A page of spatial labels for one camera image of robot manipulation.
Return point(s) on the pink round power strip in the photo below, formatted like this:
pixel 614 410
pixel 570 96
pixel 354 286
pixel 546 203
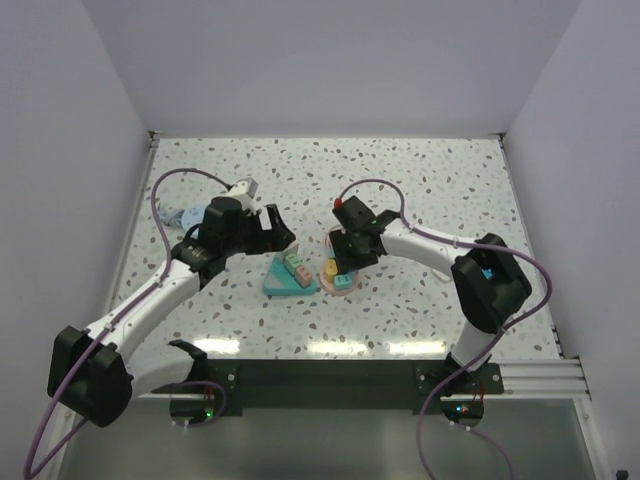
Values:
pixel 328 287

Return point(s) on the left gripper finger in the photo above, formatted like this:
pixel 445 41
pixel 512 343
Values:
pixel 279 242
pixel 276 222

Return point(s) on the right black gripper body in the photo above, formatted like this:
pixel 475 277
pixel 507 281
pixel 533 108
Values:
pixel 367 259

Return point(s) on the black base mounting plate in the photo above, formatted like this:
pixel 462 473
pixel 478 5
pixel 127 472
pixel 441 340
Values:
pixel 401 384

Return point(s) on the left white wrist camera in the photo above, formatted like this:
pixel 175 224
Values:
pixel 244 191

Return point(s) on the brownish pink plug adapter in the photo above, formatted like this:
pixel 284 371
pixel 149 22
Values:
pixel 303 276

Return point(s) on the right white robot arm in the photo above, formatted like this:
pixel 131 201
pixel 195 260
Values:
pixel 490 285

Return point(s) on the blue round power strip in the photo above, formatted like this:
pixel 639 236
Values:
pixel 192 215

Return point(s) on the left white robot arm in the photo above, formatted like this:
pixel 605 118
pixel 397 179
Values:
pixel 88 370

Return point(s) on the yellow plug adapter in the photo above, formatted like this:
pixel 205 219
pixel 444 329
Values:
pixel 330 268

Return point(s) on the light green plug adapter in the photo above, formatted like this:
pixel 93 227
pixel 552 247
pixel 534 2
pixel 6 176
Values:
pixel 292 262

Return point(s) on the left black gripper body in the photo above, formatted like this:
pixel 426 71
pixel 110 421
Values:
pixel 246 238

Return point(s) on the teal triangular power strip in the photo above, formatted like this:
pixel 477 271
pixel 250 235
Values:
pixel 279 282

